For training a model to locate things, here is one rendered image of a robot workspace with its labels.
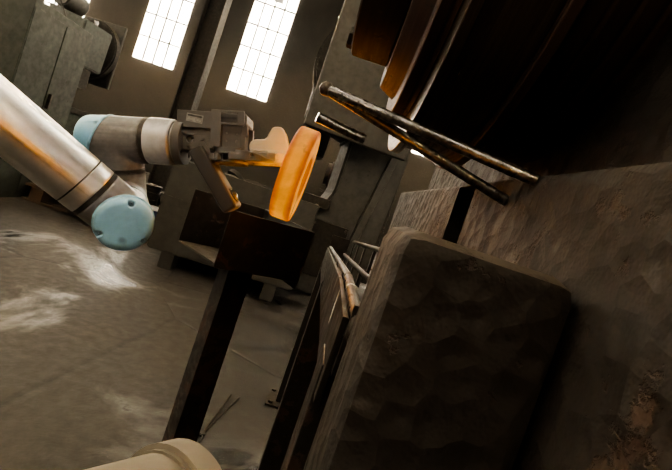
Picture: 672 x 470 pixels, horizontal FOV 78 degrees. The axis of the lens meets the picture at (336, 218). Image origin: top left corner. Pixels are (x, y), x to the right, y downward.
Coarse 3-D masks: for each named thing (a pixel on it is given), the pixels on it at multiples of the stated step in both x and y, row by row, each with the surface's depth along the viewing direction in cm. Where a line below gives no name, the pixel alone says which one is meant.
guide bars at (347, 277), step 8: (336, 256) 95; (336, 264) 80; (344, 264) 73; (344, 272) 59; (344, 280) 53; (352, 280) 52; (344, 288) 53; (352, 288) 47; (352, 296) 43; (352, 304) 40; (352, 320) 36
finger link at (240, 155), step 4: (236, 152) 64; (240, 152) 64; (244, 152) 64; (248, 152) 64; (252, 152) 64; (256, 152) 65; (260, 152) 65; (264, 152) 65; (224, 156) 66; (228, 156) 64; (232, 156) 64; (236, 156) 64; (240, 156) 64; (244, 156) 64; (248, 156) 64; (256, 156) 64; (260, 156) 65; (264, 156) 65; (268, 156) 65; (272, 156) 65; (240, 160) 65; (244, 160) 65; (248, 160) 65; (252, 160) 64; (256, 160) 64; (260, 160) 65; (264, 160) 65; (268, 160) 65; (272, 160) 65
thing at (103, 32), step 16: (64, 0) 666; (80, 0) 684; (80, 16) 658; (96, 32) 680; (112, 32) 728; (96, 48) 691; (112, 48) 725; (96, 64) 702; (112, 64) 729; (80, 80) 687; (96, 80) 746; (80, 112) 694
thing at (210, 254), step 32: (192, 224) 104; (224, 224) 109; (256, 224) 86; (288, 224) 103; (224, 256) 83; (256, 256) 87; (288, 256) 92; (224, 288) 93; (224, 320) 95; (192, 352) 98; (224, 352) 97; (192, 384) 94; (192, 416) 96
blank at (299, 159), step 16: (304, 128) 65; (304, 144) 62; (288, 160) 61; (304, 160) 61; (288, 176) 61; (304, 176) 72; (272, 192) 62; (288, 192) 62; (272, 208) 64; (288, 208) 63
